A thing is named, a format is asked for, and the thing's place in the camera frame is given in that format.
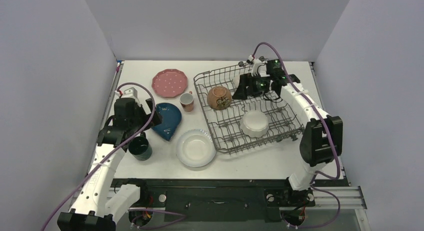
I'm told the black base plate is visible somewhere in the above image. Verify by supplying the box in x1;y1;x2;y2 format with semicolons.
110;178;336;223

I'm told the dark green mug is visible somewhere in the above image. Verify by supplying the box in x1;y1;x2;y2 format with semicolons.
128;132;153;161

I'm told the pink polka dot plate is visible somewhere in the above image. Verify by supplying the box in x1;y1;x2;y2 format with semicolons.
151;68;188;99

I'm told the small orange cup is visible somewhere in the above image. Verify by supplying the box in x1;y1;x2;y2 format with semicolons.
179;91;194;112

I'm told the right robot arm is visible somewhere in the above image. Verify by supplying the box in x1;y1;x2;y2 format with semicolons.
232;55;343;205

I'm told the brown floral mug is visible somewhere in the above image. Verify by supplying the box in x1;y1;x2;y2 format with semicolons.
206;86;232;110

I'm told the aluminium rail frame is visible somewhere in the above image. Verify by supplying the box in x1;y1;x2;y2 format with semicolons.
124;181;366;230

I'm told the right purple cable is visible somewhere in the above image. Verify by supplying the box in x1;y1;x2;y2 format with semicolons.
252;41;342;230

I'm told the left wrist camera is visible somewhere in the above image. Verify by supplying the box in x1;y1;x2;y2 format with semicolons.
114;87;141;107

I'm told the small white cup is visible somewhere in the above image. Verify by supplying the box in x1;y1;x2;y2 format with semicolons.
232;76;241;88

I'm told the white fluted bowl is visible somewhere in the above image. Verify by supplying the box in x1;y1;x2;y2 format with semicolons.
239;110;270;138

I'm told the grey wire dish rack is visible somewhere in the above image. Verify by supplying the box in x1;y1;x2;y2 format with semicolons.
193;56;305;154

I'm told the blue leaf-shaped plate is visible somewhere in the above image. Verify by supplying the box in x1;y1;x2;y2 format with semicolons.
151;102;182;141

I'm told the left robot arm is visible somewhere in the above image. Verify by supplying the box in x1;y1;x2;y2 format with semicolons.
57;96;162;231

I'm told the white deep plate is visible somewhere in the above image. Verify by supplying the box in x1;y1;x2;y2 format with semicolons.
175;129;217;168

